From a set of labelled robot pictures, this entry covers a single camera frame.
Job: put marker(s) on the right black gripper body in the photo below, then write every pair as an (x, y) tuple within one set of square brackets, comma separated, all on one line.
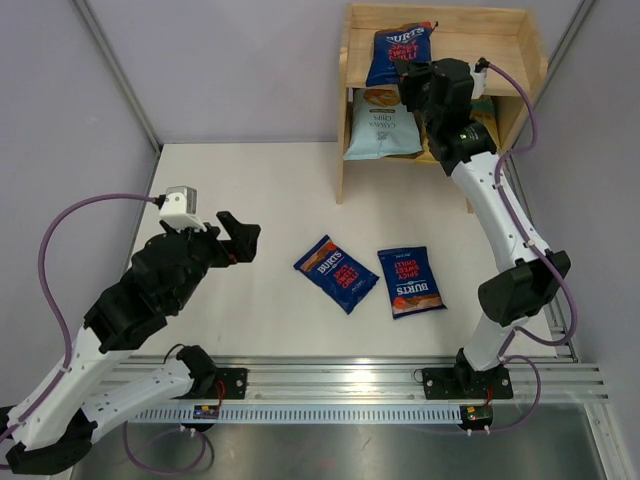
[(426, 109)]

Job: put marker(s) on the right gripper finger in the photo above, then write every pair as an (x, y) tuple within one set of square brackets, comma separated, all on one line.
[(407, 69), (409, 89)]

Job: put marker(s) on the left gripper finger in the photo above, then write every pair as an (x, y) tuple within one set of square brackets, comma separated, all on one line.
[(243, 242), (233, 227)]

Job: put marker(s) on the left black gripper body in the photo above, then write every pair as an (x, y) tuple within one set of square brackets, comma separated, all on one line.
[(208, 250)]

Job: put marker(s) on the blue burts chips bag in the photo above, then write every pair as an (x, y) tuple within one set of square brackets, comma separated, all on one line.
[(411, 284), (410, 42), (345, 280)]

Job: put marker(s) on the light blue cassava chips bag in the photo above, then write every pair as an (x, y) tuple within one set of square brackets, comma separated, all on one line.
[(381, 126)]

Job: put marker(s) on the large yellow kettle chips bag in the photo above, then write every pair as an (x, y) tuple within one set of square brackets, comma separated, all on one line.
[(482, 111)]

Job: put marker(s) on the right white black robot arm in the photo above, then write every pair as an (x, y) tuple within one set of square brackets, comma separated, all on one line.
[(529, 272)]

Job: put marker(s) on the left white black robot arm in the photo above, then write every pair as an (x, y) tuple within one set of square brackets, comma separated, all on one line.
[(54, 435)]

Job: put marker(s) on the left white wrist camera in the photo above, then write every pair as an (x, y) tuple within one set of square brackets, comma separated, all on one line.
[(178, 210)]

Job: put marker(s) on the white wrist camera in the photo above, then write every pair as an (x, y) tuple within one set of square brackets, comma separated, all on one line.
[(178, 210), (479, 74)]

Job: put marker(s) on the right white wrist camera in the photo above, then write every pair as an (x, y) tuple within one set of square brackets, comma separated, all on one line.
[(479, 74)]

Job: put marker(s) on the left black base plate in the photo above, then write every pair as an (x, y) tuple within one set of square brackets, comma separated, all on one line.
[(228, 383)]

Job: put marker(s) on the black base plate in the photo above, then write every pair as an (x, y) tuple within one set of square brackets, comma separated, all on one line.
[(228, 383), (451, 383)]

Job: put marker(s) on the right aluminium frame post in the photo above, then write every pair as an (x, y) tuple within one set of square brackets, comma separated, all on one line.
[(582, 13)]

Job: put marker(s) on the aluminium frame post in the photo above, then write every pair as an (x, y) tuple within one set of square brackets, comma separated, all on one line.
[(582, 13), (96, 33)]

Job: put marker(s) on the white slotted cable duct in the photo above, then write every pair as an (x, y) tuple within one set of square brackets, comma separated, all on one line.
[(302, 414)]

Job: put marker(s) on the aluminium mounting rail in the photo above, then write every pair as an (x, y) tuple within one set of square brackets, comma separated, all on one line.
[(390, 380)]

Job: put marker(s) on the left aluminium frame post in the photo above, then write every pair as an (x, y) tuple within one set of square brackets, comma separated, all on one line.
[(96, 33)]

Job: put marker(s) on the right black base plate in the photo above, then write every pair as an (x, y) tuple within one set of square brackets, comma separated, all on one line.
[(451, 383)]

